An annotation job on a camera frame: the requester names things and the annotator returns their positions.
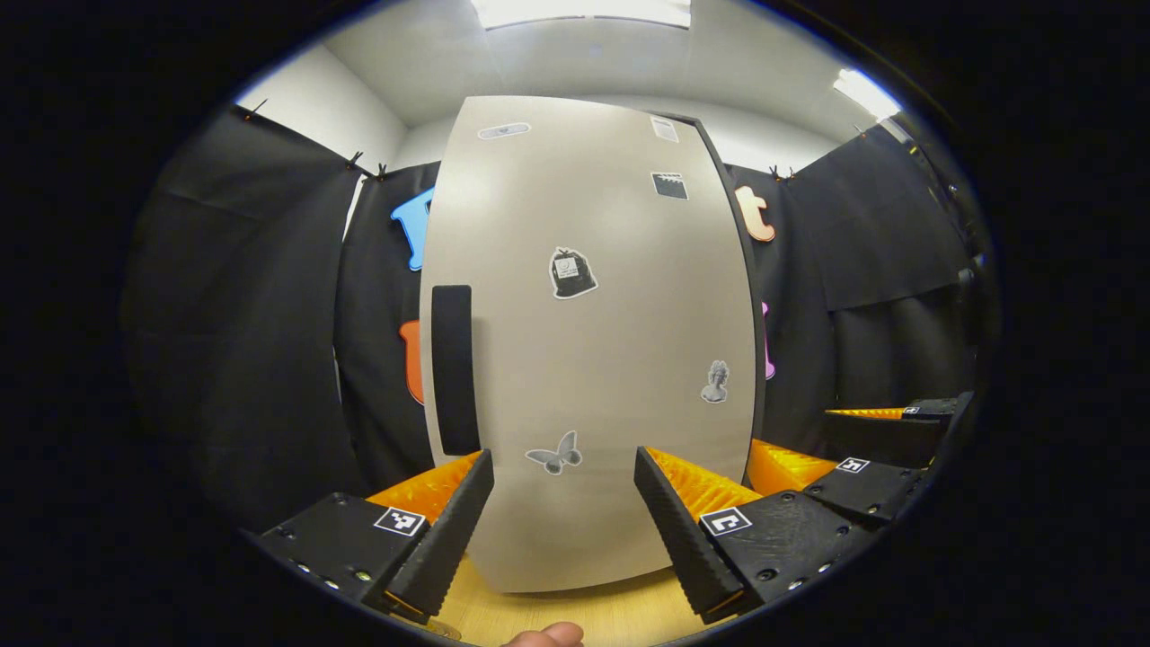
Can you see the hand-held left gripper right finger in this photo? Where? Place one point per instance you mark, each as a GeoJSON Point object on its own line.
{"type": "Point", "coordinates": [687, 539]}

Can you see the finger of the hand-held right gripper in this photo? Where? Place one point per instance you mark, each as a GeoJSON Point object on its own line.
{"type": "Point", "coordinates": [853, 490]}
{"type": "Point", "coordinates": [889, 440]}

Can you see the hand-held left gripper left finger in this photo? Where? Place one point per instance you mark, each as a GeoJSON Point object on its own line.
{"type": "Point", "coordinates": [445, 548]}

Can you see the dark grey cabinet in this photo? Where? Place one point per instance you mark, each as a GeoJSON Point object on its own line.
{"type": "Point", "coordinates": [729, 211]}

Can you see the black backdrop cloth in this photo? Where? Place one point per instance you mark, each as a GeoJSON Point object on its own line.
{"type": "Point", "coordinates": [252, 359]}

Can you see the ceiling light panel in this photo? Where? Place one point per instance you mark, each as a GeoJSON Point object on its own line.
{"type": "Point", "coordinates": [864, 93]}
{"type": "Point", "coordinates": [584, 11]}

